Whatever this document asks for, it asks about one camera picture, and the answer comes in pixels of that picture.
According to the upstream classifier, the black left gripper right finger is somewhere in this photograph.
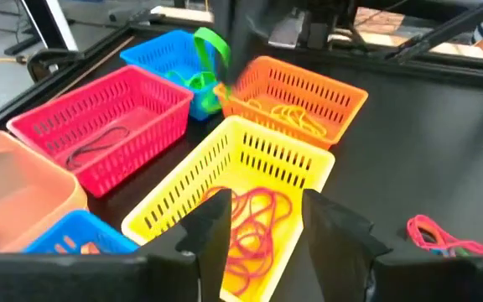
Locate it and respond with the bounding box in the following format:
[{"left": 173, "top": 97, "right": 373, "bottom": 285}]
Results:
[{"left": 302, "top": 189, "right": 483, "bottom": 302}]

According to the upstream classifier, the yellow plastic basket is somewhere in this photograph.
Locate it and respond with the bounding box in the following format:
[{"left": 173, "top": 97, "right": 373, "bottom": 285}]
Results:
[{"left": 121, "top": 115, "right": 336, "bottom": 302}]

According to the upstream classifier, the blue plastic basket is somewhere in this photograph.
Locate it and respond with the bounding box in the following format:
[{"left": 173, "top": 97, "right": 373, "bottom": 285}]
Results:
[
  {"left": 23, "top": 209, "right": 140, "bottom": 256},
  {"left": 119, "top": 29, "right": 234, "bottom": 122}
]

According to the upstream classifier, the pile of coloured rubber bands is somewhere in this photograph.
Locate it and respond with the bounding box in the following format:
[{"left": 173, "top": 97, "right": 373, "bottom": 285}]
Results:
[{"left": 405, "top": 213, "right": 483, "bottom": 258}]

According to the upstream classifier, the red plastic basket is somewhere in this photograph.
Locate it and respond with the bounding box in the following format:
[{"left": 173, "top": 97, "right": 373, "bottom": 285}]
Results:
[{"left": 6, "top": 65, "right": 195, "bottom": 199}]

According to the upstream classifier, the orange plastic basket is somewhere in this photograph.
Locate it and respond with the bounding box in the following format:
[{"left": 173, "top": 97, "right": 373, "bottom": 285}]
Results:
[{"left": 214, "top": 55, "right": 369, "bottom": 151}]

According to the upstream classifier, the red rubber band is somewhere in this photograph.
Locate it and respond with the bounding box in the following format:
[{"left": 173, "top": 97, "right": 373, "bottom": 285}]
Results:
[{"left": 200, "top": 185, "right": 294, "bottom": 295}]

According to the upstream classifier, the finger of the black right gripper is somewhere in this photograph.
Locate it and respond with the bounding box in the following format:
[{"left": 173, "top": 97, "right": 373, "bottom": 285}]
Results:
[{"left": 219, "top": 41, "right": 267, "bottom": 85}]

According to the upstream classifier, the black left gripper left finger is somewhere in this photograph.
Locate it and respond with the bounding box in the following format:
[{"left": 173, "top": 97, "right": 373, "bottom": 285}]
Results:
[{"left": 0, "top": 188, "right": 233, "bottom": 302}]

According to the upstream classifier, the green rubber band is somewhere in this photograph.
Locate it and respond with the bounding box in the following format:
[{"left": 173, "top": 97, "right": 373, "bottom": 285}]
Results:
[
  {"left": 192, "top": 26, "right": 232, "bottom": 86},
  {"left": 164, "top": 69, "right": 224, "bottom": 115}
]

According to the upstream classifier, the black diagonal frame strut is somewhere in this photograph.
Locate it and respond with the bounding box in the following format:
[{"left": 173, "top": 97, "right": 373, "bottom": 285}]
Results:
[{"left": 386, "top": 0, "right": 483, "bottom": 65}]

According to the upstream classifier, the yellow rubber band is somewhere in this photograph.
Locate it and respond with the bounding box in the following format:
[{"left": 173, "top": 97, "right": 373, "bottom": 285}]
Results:
[{"left": 246, "top": 99, "right": 330, "bottom": 138}]

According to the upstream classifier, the black table clamp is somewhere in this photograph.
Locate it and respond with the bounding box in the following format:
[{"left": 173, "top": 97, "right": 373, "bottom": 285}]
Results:
[{"left": 25, "top": 47, "right": 86, "bottom": 84}]

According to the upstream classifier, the peach plastic bin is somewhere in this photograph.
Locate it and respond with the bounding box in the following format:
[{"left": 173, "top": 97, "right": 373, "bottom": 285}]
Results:
[{"left": 0, "top": 129, "right": 88, "bottom": 255}]

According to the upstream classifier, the dark brown rubber band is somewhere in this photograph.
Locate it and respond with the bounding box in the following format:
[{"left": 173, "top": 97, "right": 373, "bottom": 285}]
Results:
[{"left": 64, "top": 124, "right": 132, "bottom": 169}]

